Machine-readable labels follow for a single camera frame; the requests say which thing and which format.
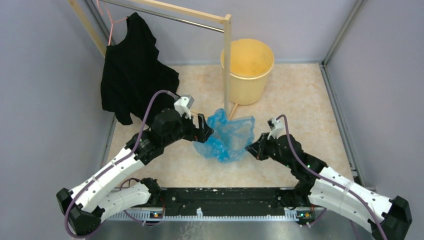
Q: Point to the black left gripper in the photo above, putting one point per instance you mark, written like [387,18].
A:
[200,134]

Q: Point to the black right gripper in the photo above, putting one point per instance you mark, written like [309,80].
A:
[257,149]

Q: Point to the blue plastic trash bag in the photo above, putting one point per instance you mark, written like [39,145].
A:
[227,143]

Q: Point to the yellow plastic trash bin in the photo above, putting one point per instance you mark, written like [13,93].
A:
[250,64]

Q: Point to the wooden clothes rack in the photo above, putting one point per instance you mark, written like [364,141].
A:
[223,20]

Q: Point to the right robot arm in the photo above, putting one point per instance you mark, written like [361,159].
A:
[320,185]

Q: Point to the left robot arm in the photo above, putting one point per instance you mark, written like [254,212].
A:
[88,205]

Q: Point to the black hanging shirt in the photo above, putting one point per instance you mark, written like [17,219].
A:
[132,73]

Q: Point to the pink clothes hanger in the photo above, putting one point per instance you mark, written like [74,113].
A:
[103,8]

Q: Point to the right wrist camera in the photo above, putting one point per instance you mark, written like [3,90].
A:
[276,127]

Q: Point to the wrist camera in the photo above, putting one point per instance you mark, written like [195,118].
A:
[183,106]
[276,127]

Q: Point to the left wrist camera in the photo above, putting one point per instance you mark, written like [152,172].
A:
[183,106]

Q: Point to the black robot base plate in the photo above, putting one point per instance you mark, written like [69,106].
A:
[232,202]

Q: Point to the white slotted cable duct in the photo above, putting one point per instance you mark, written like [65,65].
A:
[155,215]

